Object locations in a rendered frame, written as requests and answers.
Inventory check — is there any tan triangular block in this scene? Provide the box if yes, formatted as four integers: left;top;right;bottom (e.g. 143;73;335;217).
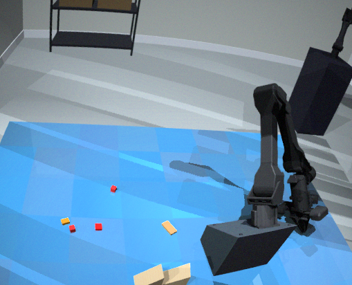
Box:
162;264;191;285

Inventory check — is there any tan rectangular block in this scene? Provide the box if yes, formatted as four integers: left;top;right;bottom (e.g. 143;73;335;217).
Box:
162;220;177;235

